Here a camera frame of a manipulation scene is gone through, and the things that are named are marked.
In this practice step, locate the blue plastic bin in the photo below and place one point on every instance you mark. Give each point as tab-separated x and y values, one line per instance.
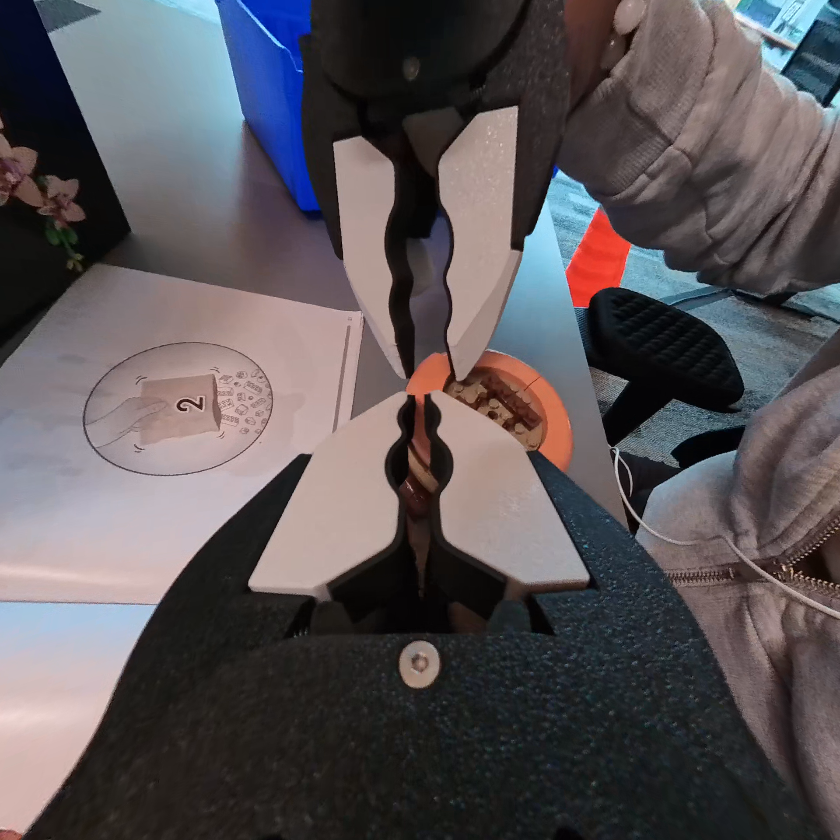
269	92

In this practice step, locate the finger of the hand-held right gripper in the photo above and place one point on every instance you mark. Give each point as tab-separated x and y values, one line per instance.
486	223
365	223

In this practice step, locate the black flower print box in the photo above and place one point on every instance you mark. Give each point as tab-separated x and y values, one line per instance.
46	171

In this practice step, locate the person's right hand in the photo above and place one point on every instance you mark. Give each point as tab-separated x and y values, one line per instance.
588	33

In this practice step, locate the white instruction booklet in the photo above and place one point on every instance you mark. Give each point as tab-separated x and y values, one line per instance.
158	499

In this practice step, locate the orange floor object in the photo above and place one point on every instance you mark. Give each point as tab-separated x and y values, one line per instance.
597	263

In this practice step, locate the black mesh chair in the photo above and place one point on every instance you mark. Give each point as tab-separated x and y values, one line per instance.
663	348

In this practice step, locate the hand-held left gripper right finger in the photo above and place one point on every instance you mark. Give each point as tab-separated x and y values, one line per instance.
505	519

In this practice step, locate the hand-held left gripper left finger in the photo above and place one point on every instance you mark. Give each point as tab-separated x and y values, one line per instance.
335	519

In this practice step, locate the brick pot model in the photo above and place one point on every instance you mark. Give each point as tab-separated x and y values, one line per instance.
545	420

